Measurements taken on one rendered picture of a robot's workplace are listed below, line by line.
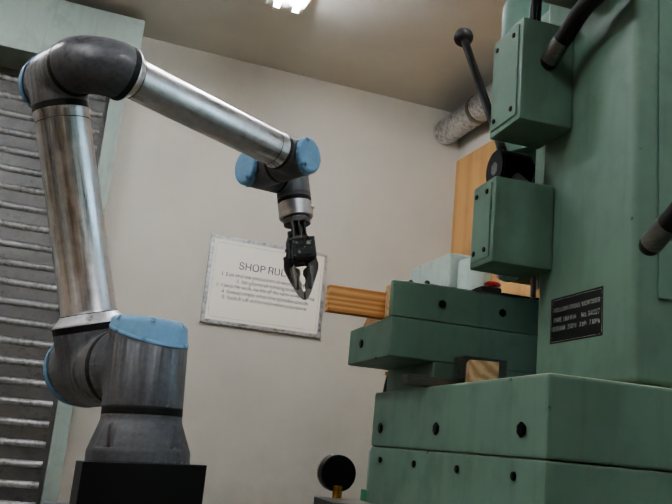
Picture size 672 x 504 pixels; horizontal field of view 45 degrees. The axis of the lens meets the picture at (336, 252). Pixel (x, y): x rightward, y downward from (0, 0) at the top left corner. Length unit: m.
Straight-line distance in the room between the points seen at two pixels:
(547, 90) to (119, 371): 0.89
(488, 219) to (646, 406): 0.33
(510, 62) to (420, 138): 3.66
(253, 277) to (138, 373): 2.76
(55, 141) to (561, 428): 1.20
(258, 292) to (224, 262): 0.23
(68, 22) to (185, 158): 0.86
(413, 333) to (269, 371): 3.05
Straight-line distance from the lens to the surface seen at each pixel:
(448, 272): 3.60
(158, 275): 4.19
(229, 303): 4.22
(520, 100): 1.14
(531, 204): 1.15
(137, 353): 1.55
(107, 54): 1.70
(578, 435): 0.91
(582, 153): 1.13
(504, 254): 1.11
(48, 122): 1.77
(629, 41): 1.10
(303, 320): 4.31
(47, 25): 4.22
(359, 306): 1.24
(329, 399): 4.35
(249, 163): 2.06
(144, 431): 1.53
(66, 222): 1.72
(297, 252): 2.08
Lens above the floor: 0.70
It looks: 13 degrees up
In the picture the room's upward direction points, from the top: 6 degrees clockwise
